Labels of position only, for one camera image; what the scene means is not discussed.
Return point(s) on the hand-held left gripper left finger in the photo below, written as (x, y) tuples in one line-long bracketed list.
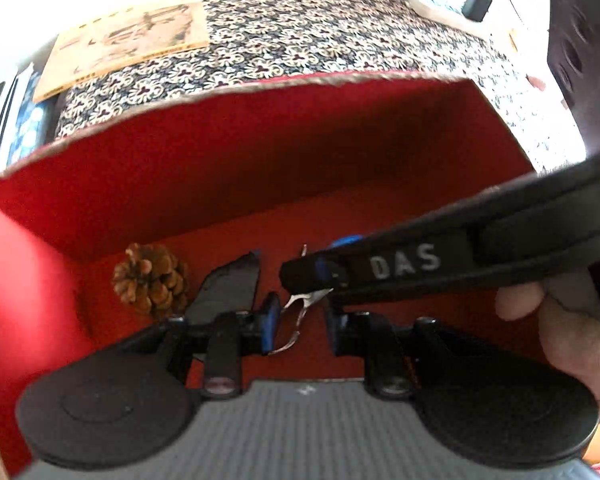
[(270, 322)]

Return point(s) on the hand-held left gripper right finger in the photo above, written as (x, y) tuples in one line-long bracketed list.
[(332, 332)]

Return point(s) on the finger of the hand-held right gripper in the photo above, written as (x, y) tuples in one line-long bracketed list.
[(300, 272), (345, 241)]

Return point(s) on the metal clip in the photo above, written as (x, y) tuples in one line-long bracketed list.
[(302, 302)]

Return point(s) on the black plastic object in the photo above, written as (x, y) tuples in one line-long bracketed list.
[(230, 285)]

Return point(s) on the red brocade cardboard box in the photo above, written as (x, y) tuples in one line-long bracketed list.
[(230, 170)]

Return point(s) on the brown pine cone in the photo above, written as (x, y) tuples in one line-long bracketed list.
[(150, 280)]

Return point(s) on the person's right hand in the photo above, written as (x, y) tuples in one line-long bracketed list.
[(570, 340)]

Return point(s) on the black charger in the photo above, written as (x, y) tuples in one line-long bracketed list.
[(477, 2)]

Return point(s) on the flat brown cardboard package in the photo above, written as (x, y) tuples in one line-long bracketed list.
[(130, 40)]

